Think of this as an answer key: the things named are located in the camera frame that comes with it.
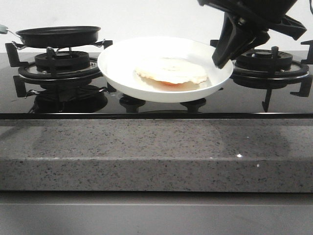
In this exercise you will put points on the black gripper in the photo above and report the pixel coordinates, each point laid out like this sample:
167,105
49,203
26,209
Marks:
270,14

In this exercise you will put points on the fried egg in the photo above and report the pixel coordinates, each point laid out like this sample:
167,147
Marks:
171,70

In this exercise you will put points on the white ceramic plate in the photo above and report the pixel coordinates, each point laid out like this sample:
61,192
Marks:
118,63

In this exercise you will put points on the black frying pan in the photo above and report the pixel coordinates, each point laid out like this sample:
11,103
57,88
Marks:
59,36

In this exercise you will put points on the right black gas burner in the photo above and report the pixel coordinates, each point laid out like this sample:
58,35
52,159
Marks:
262,60

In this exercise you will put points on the black gas burner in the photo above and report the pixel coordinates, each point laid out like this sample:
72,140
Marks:
64,61
262,60

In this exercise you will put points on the right black pan support grate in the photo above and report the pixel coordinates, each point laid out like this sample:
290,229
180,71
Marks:
281,73

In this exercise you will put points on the black pan support grate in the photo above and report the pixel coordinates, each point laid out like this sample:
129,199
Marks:
281,73
63,86

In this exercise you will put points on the black glass gas cooktop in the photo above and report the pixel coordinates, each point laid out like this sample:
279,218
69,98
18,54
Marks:
95,99

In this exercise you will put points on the left black gas burner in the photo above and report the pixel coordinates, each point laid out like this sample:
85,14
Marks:
64,61

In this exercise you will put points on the left black pan support grate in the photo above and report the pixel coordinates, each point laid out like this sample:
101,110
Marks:
63,86

